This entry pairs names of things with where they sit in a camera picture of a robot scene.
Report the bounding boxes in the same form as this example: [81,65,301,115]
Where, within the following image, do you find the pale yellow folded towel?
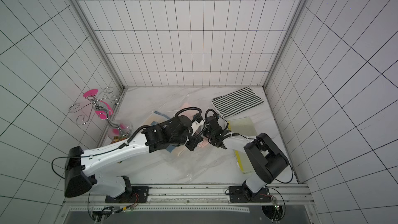
[228,117,257,174]

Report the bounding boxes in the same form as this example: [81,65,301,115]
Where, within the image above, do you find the clear plastic vacuum bag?
[124,91,231,184]

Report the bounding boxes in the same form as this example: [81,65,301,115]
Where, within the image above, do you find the pink towel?
[180,102,208,148]

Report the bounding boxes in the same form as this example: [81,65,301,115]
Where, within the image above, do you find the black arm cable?
[51,155,81,179]
[275,163,294,185]

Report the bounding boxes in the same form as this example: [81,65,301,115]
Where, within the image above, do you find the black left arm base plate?
[105,176,149,204]

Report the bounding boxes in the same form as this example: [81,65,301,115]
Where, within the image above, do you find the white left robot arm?
[64,114,205,198]

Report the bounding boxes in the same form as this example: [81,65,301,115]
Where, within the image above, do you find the green white striped towel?
[211,87,264,118]

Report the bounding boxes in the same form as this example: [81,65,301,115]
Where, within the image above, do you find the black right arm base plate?
[227,186,272,203]

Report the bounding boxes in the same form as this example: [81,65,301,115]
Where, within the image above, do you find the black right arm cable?
[275,163,294,185]

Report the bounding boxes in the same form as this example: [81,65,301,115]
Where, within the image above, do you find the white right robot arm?
[204,115,290,196]

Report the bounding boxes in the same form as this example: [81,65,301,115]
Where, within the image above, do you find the blue and beige towel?
[142,115,191,153]

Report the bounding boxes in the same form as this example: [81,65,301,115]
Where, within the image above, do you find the aluminium mounting rail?
[56,184,321,224]

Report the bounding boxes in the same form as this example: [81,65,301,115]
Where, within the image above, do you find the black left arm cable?
[51,155,81,179]

